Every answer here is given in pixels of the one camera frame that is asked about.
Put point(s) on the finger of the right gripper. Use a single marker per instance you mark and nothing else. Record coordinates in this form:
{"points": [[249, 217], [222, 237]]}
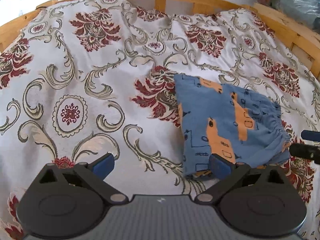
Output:
{"points": [[305, 151], [310, 135]]}

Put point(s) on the floral white bedspread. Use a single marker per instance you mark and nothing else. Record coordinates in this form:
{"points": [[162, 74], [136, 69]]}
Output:
{"points": [[91, 77]]}

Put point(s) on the blue pants with orange cars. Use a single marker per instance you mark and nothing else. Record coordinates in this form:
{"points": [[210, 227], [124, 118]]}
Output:
{"points": [[239, 125]]}

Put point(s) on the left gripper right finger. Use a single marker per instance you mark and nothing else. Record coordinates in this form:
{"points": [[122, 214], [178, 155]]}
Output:
{"points": [[230, 177]]}

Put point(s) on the plastic bagged bedding bundle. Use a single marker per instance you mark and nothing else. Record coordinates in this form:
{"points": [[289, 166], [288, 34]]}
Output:
{"points": [[305, 12]]}

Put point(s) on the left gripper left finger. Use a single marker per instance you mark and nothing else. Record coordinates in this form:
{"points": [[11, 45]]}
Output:
{"points": [[92, 177]]}

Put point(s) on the wooden bed frame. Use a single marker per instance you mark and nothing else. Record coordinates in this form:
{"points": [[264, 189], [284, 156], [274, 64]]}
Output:
{"points": [[302, 42]]}

